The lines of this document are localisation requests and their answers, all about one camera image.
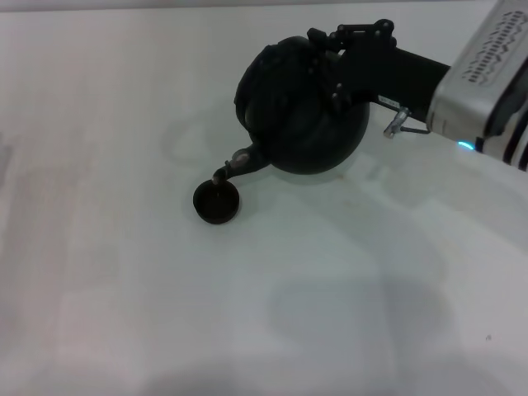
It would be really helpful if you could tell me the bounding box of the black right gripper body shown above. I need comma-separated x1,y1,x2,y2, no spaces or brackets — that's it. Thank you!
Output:
340,40,451,125

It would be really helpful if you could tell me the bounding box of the black round teapot with handle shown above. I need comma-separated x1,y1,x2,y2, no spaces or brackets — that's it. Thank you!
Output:
211,35,370,183

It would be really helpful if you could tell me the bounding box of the dark brown round teacup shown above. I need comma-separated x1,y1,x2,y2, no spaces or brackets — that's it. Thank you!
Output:
191,178,242,225

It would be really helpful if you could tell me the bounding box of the silver cable connector plug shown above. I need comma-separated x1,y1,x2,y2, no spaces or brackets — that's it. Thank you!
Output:
383,106,431,139

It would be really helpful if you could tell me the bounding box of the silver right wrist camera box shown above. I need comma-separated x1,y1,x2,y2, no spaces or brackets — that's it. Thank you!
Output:
427,0,528,144

